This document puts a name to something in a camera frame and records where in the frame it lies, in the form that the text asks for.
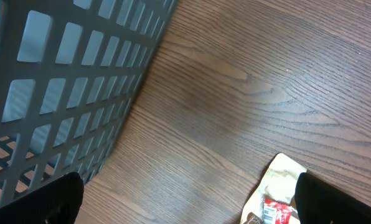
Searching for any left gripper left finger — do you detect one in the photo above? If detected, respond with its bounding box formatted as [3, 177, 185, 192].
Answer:
[0, 172, 83, 224]

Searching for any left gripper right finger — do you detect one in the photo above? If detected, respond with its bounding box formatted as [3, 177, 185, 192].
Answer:
[294, 172, 371, 224]

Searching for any red snack bar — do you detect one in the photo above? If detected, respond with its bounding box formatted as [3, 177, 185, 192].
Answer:
[263, 197, 293, 224]

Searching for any beige snack pouch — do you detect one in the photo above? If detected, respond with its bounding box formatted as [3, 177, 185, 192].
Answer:
[240, 153, 307, 224]

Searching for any grey plastic mesh basket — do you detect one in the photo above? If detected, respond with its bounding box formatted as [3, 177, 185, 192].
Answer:
[0, 0, 177, 208]

